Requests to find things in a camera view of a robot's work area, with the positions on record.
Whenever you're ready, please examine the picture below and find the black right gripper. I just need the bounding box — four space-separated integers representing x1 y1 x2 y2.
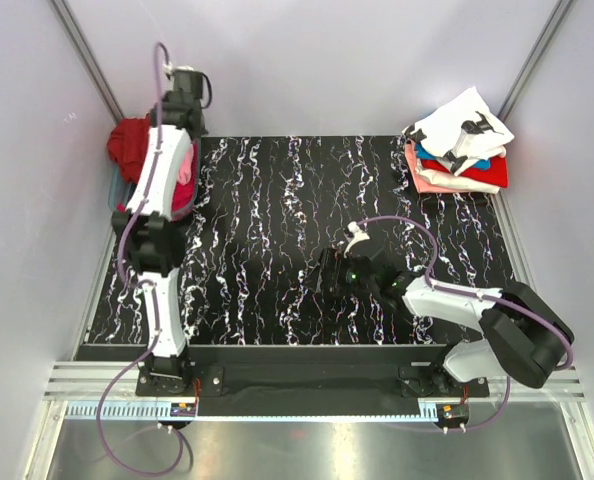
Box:
301 248 378 298

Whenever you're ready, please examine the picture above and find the pink t-shirt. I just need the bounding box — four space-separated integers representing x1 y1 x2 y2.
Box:
177 143 196 185

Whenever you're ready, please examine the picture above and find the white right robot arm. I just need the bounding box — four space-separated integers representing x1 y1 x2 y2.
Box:
305 248 574 397

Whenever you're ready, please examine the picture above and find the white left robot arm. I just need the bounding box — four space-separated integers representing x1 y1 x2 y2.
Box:
111 64 210 396

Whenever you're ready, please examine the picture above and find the dark red t-shirt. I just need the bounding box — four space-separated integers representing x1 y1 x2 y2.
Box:
107 114 150 184

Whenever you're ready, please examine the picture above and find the black marble pattern mat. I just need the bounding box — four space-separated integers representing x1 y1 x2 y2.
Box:
84 134 523 347

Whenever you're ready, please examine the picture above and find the blue-grey plastic basket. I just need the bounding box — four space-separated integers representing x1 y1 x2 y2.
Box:
108 165 197 221

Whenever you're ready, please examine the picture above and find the left controller board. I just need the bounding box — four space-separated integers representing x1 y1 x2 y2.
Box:
170 400 198 418

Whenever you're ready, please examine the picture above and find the controller board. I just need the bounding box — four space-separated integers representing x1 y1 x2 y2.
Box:
170 400 198 418
439 402 470 423

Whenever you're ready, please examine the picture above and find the right controller board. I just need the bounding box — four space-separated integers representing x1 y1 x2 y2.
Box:
439 402 470 423

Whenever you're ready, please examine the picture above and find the blue folded t-shirt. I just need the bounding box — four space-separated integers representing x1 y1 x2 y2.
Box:
473 159 491 170

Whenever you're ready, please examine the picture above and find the white printed folded t-shirt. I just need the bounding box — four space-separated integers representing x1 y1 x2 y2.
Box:
402 87 515 176

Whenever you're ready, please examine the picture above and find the red folded t-shirt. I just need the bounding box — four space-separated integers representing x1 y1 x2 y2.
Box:
421 156 509 189

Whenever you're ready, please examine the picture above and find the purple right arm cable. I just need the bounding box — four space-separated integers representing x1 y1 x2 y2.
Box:
359 215 576 432

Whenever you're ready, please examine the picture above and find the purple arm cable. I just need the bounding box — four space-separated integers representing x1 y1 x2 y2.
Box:
95 41 194 477
359 215 576 432

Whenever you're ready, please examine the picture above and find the aluminium frame rail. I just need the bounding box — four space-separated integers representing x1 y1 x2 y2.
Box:
45 361 586 403

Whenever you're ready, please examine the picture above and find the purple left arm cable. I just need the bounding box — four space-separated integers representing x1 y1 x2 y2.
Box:
95 41 194 477

